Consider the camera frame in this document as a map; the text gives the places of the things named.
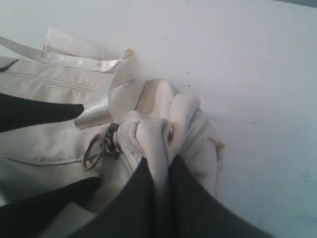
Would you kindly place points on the cream canvas duffel bag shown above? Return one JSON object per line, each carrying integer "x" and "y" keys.
{"x": 88, "y": 149}

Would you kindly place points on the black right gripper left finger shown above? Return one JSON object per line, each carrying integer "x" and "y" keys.
{"x": 130, "y": 215}

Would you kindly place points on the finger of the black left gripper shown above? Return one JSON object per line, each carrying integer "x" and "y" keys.
{"x": 17, "y": 112}
{"x": 28, "y": 217}

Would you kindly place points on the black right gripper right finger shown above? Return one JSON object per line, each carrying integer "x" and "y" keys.
{"x": 197, "y": 214}

